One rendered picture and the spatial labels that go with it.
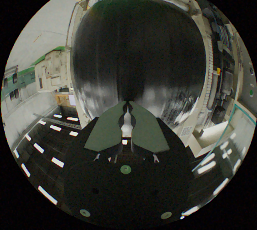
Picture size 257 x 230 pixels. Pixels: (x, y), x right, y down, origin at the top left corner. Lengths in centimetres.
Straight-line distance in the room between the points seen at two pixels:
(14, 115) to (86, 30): 1140
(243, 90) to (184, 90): 46
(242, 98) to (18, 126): 1226
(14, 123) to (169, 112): 1163
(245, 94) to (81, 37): 61
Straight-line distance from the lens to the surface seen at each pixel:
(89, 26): 15
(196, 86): 17
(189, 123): 52
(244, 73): 56
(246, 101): 55
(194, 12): 41
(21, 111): 1165
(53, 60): 473
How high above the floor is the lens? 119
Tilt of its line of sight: 23 degrees up
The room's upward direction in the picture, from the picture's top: 180 degrees counter-clockwise
